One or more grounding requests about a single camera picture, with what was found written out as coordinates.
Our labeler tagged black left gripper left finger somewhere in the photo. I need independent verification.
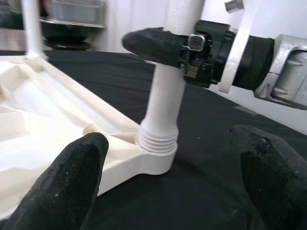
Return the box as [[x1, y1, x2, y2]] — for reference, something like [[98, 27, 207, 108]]
[[0, 132, 110, 230]]

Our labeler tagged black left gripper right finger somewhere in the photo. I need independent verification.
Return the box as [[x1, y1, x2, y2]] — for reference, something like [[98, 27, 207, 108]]
[[227, 124, 307, 230]]

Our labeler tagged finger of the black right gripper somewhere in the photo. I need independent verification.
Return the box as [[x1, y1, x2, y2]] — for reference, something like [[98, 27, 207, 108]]
[[121, 27, 190, 69]]

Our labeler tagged white threaded plastic table leg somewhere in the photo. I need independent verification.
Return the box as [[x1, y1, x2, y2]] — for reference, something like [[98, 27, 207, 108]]
[[20, 0, 48, 59], [137, 0, 206, 154]]

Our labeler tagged white plastic children table top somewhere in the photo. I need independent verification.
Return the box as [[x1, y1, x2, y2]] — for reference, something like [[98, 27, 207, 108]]
[[0, 55, 178, 218]]

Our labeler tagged black tablecloth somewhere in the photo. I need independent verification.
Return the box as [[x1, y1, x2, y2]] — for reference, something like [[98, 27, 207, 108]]
[[0, 49, 307, 230]]

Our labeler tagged clear plastic storage container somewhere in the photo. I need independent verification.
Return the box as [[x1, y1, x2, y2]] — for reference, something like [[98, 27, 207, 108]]
[[51, 0, 106, 25]]

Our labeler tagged black stool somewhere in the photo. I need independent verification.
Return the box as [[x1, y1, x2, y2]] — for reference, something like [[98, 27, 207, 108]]
[[42, 39, 94, 51]]

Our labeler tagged beige table cover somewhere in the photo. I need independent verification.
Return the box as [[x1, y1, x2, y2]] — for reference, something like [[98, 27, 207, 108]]
[[0, 28, 27, 52]]

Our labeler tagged black bag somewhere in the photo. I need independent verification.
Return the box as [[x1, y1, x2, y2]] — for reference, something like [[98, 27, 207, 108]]
[[0, 0, 24, 30]]

